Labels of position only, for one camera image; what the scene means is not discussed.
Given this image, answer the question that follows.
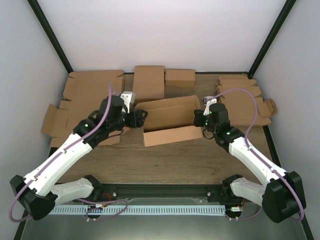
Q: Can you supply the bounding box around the large cardboard box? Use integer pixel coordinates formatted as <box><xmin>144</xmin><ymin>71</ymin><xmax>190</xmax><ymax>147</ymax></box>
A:
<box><xmin>134</xmin><ymin>95</ymin><xmax>202</xmax><ymax>147</ymax></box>

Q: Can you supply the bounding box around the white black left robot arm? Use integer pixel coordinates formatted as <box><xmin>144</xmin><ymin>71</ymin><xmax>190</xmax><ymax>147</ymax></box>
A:
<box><xmin>9</xmin><ymin>91</ymin><xmax>148</xmax><ymax>221</ymax></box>

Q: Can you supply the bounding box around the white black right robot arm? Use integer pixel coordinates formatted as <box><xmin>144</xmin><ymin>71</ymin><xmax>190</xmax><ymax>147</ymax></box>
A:
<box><xmin>193</xmin><ymin>101</ymin><xmax>307</xmax><ymax>223</ymax></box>

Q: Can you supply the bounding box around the tall folded cardboard box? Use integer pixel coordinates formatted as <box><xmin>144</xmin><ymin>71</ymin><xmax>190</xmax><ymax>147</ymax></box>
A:
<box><xmin>132</xmin><ymin>65</ymin><xmax>165</xmax><ymax>104</ymax></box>

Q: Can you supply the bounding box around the small folded cardboard box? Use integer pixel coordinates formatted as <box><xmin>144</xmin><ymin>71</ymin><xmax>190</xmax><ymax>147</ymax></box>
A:
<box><xmin>165</xmin><ymin>69</ymin><xmax>196</xmax><ymax>87</ymax></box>

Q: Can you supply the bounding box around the stack of small cardboard blanks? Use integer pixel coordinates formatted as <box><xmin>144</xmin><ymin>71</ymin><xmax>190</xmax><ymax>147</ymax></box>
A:
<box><xmin>216</xmin><ymin>75</ymin><xmax>277</xmax><ymax>126</ymax></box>

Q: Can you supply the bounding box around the flat cardboard blank back left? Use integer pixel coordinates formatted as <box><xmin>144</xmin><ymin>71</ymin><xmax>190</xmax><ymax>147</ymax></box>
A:
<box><xmin>63</xmin><ymin>70</ymin><xmax>124</xmax><ymax>101</ymax></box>

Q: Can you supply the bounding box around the flat cardboard blank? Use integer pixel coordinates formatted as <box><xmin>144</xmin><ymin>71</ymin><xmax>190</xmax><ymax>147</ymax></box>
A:
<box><xmin>63</xmin><ymin>70</ymin><xmax>124</xmax><ymax>101</ymax></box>
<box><xmin>40</xmin><ymin>98</ymin><xmax>133</xmax><ymax>148</ymax></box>

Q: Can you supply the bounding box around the flat cardboard blank front left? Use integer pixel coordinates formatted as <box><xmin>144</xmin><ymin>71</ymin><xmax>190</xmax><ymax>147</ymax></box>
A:
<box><xmin>40</xmin><ymin>98</ymin><xmax>133</xmax><ymax>148</ymax></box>

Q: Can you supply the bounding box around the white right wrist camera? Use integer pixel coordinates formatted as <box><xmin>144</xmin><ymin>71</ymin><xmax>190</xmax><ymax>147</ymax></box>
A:
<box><xmin>202</xmin><ymin>96</ymin><xmax>217</xmax><ymax>116</ymax></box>

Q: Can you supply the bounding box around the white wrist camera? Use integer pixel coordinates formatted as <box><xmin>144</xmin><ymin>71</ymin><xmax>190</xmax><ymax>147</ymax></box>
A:
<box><xmin>202</xmin><ymin>96</ymin><xmax>217</xmax><ymax>116</ymax></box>
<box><xmin>120</xmin><ymin>91</ymin><xmax>136</xmax><ymax>114</ymax></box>

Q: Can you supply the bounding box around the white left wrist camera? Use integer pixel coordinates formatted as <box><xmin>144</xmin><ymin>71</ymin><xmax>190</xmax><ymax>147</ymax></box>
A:
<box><xmin>120</xmin><ymin>91</ymin><xmax>136</xmax><ymax>114</ymax></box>

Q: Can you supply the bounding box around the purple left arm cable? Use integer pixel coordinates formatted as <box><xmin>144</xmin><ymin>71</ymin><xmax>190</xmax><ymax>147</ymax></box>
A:
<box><xmin>8</xmin><ymin>81</ymin><xmax>130</xmax><ymax>223</ymax></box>

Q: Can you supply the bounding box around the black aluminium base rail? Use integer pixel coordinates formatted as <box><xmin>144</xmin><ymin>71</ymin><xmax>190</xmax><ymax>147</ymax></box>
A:
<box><xmin>49</xmin><ymin>183</ymin><xmax>296</xmax><ymax>204</ymax></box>

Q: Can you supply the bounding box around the light blue slotted cable duct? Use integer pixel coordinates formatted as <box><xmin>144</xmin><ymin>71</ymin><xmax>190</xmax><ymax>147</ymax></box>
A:
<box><xmin>50</xmin><ymin>205</ymin><xmax>226</xmax><ymax>217</ymax></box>

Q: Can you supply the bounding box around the black right corner frame post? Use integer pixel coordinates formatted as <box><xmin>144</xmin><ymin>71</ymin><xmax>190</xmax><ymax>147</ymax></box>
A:
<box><xmin>247</xmin><ymin>0</ymin><xmax>297</xmax><ymax>79</ymax></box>

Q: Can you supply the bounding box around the black corner frame post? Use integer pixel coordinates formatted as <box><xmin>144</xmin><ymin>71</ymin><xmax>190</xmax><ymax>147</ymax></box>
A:
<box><xmin>247</xmin><ymin>0</ymin><xmax>297</xmax><ymax>79</ymax></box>
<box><xmin>27</xmin><ymin>0</ymin><xmax>74</xmax><ymax>74</ymax></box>

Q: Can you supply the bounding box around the black left corner frame post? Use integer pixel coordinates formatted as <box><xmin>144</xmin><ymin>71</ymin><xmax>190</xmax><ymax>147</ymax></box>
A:
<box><xmin>27</xmin><ymin>0</ymin><xmax>74</xmax><ymax>74</ymax></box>

